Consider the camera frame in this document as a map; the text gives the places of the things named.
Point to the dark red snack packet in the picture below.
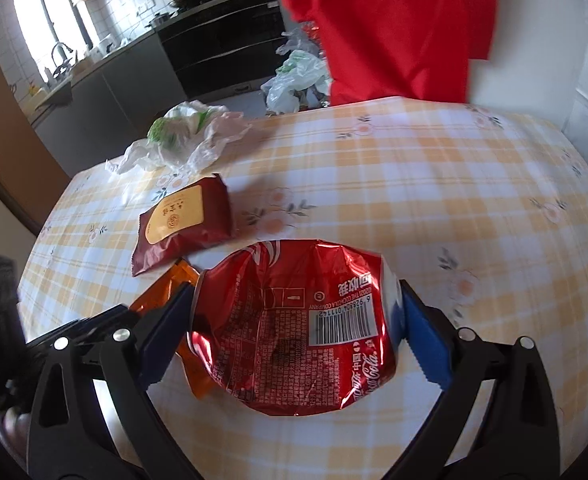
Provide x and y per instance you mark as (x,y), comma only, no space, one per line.
(214,230)

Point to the kitchen window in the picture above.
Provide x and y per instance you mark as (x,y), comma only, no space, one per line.
(39,15)

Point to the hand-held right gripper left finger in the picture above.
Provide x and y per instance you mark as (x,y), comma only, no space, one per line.
(164,340)

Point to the grey kitchen counter cabinet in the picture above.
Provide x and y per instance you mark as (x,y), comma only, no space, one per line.
(114,100)

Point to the metal cooking pot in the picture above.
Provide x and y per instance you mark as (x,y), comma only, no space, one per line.
(158,20)

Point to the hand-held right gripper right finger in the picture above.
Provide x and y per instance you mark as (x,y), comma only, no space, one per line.
(424,340)

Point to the orange snack packet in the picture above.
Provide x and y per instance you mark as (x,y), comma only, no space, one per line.
(174,280)

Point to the crushed red cola can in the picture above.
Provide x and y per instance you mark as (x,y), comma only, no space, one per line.
(284,340)

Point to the metal kitchen faucet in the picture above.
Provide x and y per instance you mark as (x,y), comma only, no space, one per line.
(56,50)

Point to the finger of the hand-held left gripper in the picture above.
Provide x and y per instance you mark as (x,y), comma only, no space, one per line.
(94,327)

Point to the red cloth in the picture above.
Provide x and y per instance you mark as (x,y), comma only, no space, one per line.
(399,25)

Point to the white green printed plastic bag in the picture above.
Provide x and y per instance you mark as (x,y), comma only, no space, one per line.
(194,125)

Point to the black oven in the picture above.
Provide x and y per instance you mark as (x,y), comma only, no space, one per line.
(224,45)

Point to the pile of plastic bags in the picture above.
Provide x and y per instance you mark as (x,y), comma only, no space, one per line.
(294,80)

